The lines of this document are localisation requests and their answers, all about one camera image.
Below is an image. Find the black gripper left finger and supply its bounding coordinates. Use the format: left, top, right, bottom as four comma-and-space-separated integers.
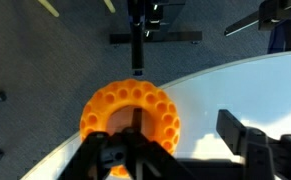
58, 108, 197, 180

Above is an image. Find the orange dotted ring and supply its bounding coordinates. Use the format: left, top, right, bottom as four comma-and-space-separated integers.
79, 78, 182, 178

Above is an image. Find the black stand frame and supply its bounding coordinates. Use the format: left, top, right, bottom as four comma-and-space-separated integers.
109, 0, 202, 76

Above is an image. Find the white round table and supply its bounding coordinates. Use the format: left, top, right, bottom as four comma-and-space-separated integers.
19, 49, 291, 180

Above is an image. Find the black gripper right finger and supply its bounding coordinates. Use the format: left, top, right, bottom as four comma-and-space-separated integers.
216, 109, 291, 180

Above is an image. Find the wooden chair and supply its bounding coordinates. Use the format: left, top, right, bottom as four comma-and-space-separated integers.
37, 0, 117, 18

